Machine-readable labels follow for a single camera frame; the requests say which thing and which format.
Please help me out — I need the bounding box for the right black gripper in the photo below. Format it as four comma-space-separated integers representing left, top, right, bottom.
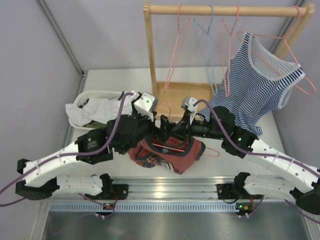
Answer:
170, 112, 226, 145

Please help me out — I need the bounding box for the pink wire hanger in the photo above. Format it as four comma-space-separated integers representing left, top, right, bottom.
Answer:
221, 5, 240, 98
153, 102, 220, 158
164, 4, 190, 93

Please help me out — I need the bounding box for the red tank top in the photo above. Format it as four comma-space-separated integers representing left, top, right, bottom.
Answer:
128, 136, 206, 175

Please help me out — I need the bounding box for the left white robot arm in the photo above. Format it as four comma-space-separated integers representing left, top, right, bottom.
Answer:
15, 114, 163, 201

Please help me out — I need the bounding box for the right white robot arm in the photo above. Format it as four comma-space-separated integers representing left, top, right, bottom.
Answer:
171, 107, 320, 215

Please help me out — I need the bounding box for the blue striped tank top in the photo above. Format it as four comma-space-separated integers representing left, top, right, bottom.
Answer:
209, 32, 305, 136

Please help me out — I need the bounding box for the pink hanger holding striped top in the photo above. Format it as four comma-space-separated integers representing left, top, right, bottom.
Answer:
236, 5, 316, 96

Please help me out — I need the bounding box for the wooden clothes rack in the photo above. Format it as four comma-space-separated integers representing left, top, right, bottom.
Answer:
143, 1, 316, 121

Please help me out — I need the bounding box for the white garment in basket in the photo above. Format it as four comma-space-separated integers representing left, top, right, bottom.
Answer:
65, 91, 137, 127

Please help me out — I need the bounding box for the green garment in basket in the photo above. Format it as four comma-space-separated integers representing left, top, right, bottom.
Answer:
84, 121, 107, 129

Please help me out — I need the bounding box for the white perforated laundry basket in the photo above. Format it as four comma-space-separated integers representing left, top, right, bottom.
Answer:
68, 90, 126, 130

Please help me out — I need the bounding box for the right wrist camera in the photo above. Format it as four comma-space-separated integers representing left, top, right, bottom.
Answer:
181, 96, 198, 123

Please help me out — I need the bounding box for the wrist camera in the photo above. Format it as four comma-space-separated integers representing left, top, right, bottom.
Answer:
133, 92, 159, 122
181, 96, 198, 123

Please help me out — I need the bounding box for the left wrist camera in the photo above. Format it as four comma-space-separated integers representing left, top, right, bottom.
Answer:
133, 92, 159, 122

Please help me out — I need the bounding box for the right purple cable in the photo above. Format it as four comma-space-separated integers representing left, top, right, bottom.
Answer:
193, 99, 320, 223

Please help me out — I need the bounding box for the purple cable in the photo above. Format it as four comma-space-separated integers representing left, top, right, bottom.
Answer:
193, 99, 320, 223
0, 91, 136, 207

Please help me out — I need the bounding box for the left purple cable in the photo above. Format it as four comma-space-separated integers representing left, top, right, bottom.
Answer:
0, 91, 136, 207

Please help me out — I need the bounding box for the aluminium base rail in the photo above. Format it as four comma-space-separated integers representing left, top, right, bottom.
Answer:
112, 176, 234, 201

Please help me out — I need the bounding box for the grey slotted cable duct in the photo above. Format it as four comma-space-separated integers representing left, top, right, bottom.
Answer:
49, 202, 250, 213

